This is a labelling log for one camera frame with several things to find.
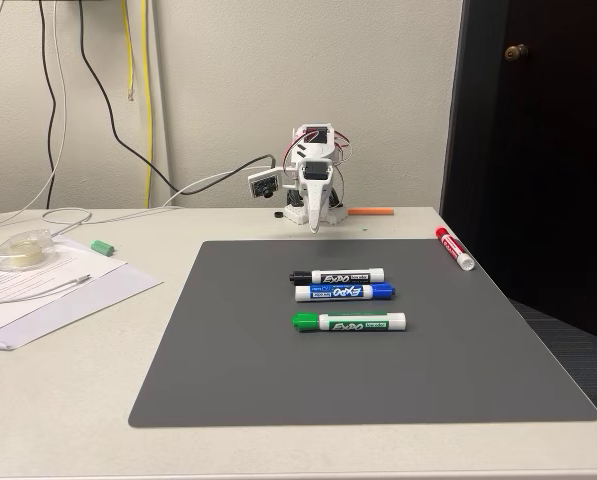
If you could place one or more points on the red dry erase marker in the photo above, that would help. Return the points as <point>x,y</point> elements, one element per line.
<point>453,246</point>

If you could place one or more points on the brass door knob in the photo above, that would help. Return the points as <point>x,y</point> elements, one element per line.
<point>516,52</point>

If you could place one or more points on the small green cap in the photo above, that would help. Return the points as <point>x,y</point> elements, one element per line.
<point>102,247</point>

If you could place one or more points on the clear tape dispenser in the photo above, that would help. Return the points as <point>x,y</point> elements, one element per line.
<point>23,250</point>

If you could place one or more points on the black dry erase marker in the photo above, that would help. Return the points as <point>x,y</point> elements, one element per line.
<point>343,276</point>

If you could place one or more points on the orange marker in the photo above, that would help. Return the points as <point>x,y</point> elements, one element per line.
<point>370,211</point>

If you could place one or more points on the plain white paper sheet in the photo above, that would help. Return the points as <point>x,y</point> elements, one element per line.
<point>103,295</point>

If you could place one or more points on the grey rubber mat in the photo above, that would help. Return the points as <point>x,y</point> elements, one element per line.
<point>328,375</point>

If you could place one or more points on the printed white paper sheet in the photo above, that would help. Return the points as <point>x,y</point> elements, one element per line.
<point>53,272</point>

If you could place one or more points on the blue dry erase marker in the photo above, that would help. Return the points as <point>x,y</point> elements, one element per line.
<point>343,292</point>

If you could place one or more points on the dark wooden door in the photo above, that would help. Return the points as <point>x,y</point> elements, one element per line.
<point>553,150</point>

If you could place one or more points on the green dry erase marker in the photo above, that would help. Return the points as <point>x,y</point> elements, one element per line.
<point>353,322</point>

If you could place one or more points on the white gripper camera module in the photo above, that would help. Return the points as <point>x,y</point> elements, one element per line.
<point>264,183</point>

